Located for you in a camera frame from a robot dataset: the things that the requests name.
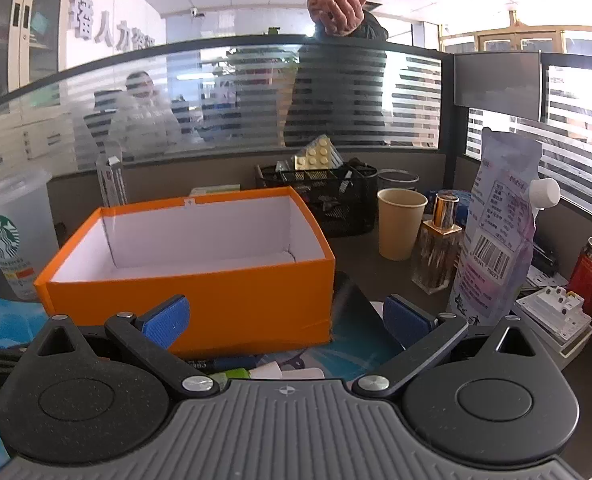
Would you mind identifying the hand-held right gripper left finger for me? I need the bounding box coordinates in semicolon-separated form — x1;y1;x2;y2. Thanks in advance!
26;296;221;402

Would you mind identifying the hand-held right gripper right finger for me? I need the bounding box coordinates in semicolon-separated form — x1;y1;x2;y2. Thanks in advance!
352;295;559;402

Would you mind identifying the orange cardboard box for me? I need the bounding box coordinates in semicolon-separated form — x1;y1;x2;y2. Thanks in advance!
34;186;337;361

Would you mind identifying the black flat device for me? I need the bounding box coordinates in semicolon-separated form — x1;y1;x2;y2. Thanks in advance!
328;272;407;361

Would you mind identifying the blue printed desk mat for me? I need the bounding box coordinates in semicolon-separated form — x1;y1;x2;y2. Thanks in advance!
0;290;407;466

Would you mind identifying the gold capped perfume bottle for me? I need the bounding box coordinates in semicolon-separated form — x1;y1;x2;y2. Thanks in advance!
410;191;464;295

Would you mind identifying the beige paper cup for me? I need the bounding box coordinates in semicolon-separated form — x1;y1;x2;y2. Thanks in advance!
377;188;429;262

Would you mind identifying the white packet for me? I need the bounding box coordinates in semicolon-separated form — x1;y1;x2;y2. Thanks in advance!
248;362;327;381

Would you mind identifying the black mesh desk organizer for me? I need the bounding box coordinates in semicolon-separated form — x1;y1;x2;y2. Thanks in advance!
255;160;378;238

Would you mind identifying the black mesh pen cup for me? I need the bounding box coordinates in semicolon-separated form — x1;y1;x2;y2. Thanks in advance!
377;169;420;193

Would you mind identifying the green and white flat box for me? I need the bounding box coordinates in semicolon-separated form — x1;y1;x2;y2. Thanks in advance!
190;184;241;197

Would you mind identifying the white spouted refill pouch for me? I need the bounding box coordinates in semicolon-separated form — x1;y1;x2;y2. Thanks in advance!
448;127;562;328

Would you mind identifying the white circuit breaker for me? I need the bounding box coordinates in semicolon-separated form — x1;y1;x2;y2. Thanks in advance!
515;284;592;346

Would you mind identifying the tall open product carton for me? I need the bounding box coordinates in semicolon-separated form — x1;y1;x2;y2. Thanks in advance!
96;152;129;208

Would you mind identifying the translucent plastic cup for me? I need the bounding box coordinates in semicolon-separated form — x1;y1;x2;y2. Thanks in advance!
0;167;64;302

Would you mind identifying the yellow pill blister pack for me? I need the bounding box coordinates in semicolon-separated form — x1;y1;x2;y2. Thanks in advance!
296;136;339;171

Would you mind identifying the red drink can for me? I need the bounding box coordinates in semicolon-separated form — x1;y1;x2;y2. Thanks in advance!
566;236;592;317

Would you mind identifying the striped glass desk partition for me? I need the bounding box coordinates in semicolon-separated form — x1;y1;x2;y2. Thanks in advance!
468;52;592;216
0;35;457;191

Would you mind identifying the grey partition panel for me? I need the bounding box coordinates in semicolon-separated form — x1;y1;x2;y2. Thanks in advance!
453;52;544;121

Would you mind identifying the cream glass door cabinet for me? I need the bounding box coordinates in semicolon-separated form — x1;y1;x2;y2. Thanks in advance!
0;0;71;111

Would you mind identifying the grey wall lettering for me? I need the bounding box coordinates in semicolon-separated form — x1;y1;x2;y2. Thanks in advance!
68;0;157;53

